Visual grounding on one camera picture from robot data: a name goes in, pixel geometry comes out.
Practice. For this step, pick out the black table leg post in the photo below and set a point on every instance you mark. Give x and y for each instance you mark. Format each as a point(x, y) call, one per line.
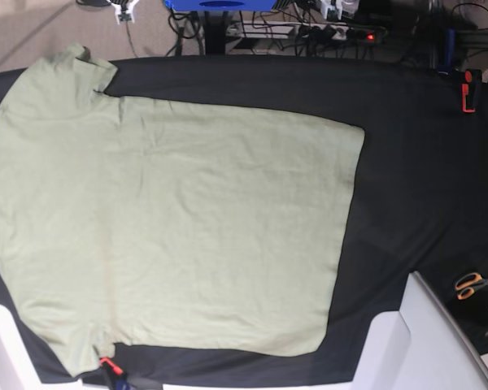
point(215, 24)

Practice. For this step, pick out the white foam block right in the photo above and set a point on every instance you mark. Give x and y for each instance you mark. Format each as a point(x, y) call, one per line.
point(418, 346)

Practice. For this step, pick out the black table cloth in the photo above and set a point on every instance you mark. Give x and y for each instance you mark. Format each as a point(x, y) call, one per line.
point(420, 202)

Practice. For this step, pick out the red clamp bottom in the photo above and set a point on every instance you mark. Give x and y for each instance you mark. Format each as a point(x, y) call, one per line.
point(108, 365)

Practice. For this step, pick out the white power strip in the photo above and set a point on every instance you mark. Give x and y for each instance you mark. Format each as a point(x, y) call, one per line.
point(281, 30)

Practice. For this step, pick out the blue box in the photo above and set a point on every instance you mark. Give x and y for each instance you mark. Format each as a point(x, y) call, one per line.
point(220, 5)

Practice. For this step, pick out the white foam block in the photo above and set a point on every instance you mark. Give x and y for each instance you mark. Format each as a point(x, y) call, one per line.
point(16, 368)
point(418, 346)

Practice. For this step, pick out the red clamp right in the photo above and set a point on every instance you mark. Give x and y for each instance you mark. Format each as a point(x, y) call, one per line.
point(468, 92)

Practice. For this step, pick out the orange handled scissors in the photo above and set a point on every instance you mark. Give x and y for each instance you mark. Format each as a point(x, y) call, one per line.
point(469, 284)

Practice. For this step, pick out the white foam block left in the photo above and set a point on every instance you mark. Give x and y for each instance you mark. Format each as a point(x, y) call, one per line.
point(16, 368)

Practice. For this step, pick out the red clamp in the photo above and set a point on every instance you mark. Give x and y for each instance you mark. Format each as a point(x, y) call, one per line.
point(108, 365)
point(468, 92)

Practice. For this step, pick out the green T-shirt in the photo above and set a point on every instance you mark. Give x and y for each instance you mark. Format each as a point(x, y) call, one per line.
point(139, 221)

